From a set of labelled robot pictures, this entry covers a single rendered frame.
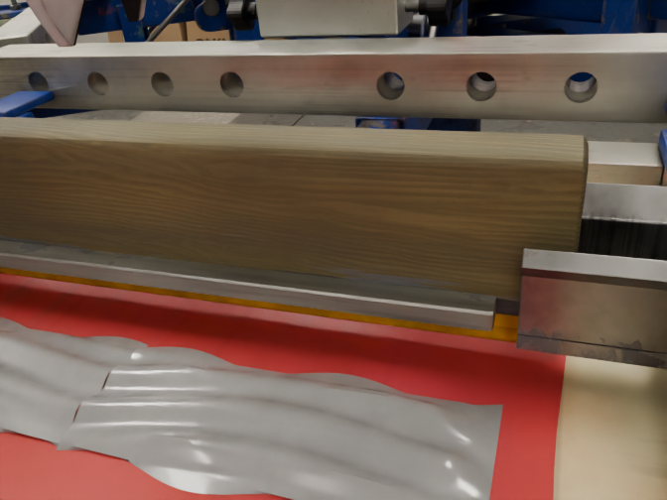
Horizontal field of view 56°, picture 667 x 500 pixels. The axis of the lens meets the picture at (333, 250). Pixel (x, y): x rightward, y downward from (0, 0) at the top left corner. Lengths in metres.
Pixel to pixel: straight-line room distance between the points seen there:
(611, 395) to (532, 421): 0.04
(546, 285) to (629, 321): 0.03
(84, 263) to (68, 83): 0.32
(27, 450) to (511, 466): 0.20
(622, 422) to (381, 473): 0.10
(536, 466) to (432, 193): 0.11
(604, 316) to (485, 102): 0.25
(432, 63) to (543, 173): 0.25
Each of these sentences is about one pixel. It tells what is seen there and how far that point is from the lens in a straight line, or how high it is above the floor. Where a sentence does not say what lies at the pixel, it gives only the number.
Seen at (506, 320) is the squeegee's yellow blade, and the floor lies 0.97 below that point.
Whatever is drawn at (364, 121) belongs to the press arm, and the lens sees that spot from 0.72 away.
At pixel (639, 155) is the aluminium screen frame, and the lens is 0.44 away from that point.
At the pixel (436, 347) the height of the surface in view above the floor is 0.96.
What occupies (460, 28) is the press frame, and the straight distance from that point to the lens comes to 0.76.
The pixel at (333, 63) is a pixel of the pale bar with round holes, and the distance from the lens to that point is 0.50.
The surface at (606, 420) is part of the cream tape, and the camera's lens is 0.29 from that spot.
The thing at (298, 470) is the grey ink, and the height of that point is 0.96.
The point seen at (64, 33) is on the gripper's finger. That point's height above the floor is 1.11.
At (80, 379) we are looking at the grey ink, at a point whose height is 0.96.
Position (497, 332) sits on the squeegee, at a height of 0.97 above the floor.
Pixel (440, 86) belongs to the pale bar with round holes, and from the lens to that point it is 0.48.
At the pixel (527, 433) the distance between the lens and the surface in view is 0.28.
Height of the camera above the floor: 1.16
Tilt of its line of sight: 31 degrees down
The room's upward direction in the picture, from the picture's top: 6 degrees counter-clockwise
